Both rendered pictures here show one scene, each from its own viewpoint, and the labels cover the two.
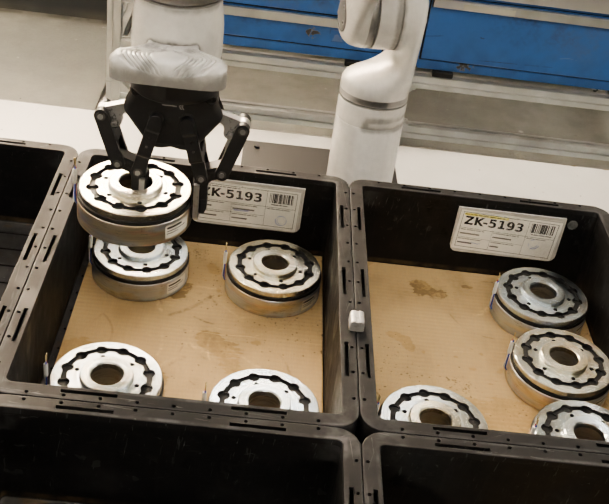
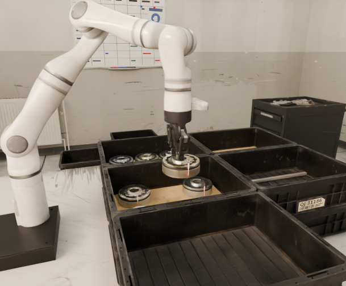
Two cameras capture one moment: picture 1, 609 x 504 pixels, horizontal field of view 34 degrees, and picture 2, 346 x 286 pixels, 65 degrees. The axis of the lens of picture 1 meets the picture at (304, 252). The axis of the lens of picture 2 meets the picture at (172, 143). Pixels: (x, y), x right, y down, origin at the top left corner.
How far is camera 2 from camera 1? 129 cm
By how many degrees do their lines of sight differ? 91
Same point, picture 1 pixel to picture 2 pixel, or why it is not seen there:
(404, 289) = not seen: hidden behind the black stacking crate
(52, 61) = not seen: outside the picture
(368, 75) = (30, 163)
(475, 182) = not seen: outside the picture
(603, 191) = not seen: outside the picture
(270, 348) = (164, 194)
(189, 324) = not seen: hidden behind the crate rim
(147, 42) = (193, 102)
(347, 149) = (41, 192)
